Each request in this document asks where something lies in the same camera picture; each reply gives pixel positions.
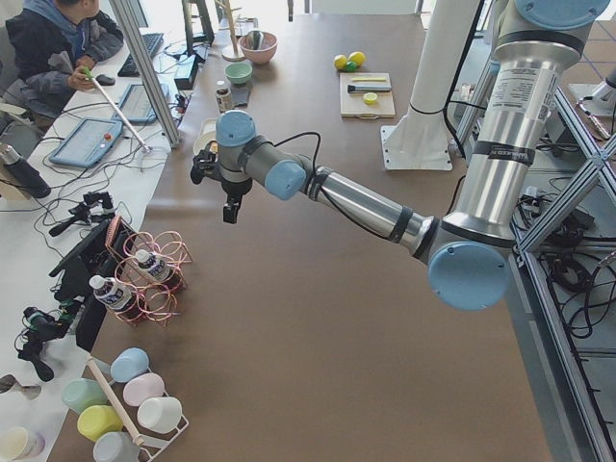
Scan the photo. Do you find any blue teach pendant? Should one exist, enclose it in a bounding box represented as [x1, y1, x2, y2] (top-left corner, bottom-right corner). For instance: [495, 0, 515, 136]
[49, 118, 123, 168]
[117, 84, 157, 125]

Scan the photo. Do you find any pink cup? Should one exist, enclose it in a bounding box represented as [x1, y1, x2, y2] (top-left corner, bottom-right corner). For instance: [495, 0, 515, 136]
[123, 372, 165, 407]

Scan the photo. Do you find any green ceramic bowl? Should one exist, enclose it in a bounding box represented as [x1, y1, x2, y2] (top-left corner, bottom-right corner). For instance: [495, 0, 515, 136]
[224, 62, 253, 85]

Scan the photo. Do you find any steel muddler black tip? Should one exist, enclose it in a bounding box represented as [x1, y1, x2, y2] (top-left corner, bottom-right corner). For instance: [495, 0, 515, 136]
[346, 84, 392, 93]

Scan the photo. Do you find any mint green cup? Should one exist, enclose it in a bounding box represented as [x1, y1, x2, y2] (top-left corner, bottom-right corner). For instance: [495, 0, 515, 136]
[62, 378, 108, 414]

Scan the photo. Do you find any wooden stand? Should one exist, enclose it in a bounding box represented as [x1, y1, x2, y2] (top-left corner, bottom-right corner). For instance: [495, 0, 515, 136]
[216, 0, 245, 63]

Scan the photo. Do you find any blue teach pendant near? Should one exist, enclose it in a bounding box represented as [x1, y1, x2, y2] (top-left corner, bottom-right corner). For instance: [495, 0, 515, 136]
[49, 118, 123, 168]

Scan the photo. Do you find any dark tea bottle on tray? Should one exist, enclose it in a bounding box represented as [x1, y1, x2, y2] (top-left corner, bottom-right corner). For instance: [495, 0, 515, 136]
[216, 80, 234, 114]

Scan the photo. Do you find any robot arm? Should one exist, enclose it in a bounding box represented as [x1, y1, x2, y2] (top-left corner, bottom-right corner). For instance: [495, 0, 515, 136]
[216, 1, 606, 310]

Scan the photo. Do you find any white plate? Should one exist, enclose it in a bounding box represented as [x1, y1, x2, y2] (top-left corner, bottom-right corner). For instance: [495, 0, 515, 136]
[192, 131, 216, 156]

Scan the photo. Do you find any aluminium frame post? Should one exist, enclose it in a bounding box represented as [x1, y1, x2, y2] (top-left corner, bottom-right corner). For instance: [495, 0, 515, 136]
[110, 0, 181, 148]

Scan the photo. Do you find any yellow cup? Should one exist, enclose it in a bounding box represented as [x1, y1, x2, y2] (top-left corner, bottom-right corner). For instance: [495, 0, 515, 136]
[77, 405, 123, 442]

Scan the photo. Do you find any yellow lemon upper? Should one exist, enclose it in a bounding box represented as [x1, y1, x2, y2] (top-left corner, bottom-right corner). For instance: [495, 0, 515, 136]
[347, 51, 366, 67]

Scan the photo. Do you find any seated person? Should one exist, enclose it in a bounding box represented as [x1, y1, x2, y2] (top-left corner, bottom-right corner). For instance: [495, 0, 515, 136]
[5, 0, 124, 120]

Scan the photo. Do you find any white cup rack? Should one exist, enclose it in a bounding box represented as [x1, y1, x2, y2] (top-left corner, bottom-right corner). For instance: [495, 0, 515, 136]
[86, 355, 191, 461]

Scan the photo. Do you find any grey folded cloth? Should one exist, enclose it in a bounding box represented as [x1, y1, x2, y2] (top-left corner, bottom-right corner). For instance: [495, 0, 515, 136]
[231, 84, 252, 108]

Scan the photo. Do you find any half lemon slice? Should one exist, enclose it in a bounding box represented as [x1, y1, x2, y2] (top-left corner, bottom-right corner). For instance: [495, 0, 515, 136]
[363, 92, 378, 105]

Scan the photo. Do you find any cream cup on desk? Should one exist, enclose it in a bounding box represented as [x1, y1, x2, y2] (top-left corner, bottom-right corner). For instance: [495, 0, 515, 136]
[1, 426, 45, 461]

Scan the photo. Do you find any pink ice bowl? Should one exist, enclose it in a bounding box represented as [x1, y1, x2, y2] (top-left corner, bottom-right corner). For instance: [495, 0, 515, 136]
[239, 30, 278, 64]

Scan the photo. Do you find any wooden cutting board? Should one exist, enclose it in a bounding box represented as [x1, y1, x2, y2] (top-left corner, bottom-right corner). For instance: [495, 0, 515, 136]
[339, 72, 396, 118]

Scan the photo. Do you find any blue cup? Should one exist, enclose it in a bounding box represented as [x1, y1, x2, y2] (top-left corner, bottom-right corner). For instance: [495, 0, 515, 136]
[111, 347, 149, 383]

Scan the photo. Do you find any blue teach pendant far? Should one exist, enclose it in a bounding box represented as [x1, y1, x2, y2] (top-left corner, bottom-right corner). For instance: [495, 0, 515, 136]
[117, 84, 157, 125]

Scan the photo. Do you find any copper wire bottle rack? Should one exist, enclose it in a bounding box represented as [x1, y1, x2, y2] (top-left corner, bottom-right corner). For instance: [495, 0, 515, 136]
[105, 217, 193, 327]

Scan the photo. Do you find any black water flask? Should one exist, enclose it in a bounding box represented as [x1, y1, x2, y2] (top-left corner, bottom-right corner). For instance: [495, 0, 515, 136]
[1, 143, 51, 198]

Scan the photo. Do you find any cream rabbit tray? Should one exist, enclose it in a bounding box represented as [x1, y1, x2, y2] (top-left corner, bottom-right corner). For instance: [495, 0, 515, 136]
[199, 117, 218, 140]

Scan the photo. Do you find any white cup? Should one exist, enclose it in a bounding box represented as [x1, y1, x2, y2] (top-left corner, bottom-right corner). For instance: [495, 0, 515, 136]
[137, 397, 183, 434]

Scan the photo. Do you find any black keyboard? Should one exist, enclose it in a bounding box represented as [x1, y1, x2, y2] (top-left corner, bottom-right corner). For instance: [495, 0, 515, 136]
[116, 32, 166, 79]

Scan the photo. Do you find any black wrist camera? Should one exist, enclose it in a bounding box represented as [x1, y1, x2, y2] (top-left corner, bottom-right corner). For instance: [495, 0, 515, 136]
[190, 148, 220, 185]

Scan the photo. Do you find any tea bottle in rack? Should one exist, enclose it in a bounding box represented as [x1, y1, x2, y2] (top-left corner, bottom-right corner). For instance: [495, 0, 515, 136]
[135, 249, 173, 283]
[89, 274, 141, 321]

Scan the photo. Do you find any yellow lemon near edge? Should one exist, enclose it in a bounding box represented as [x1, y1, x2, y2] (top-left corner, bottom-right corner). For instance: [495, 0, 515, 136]
[333, 54, 347, 70]

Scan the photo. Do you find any grey cup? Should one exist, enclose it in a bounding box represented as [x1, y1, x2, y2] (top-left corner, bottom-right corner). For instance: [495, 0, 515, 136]
[92, 432, 140, 462]

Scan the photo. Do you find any yellow plastic knife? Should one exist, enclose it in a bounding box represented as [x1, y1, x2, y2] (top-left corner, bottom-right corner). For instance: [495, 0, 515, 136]
[351, 75, 387, 83]

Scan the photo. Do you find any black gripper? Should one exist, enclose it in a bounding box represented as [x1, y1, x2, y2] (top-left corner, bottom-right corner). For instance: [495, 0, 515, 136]
[217, 163, 252, 223]

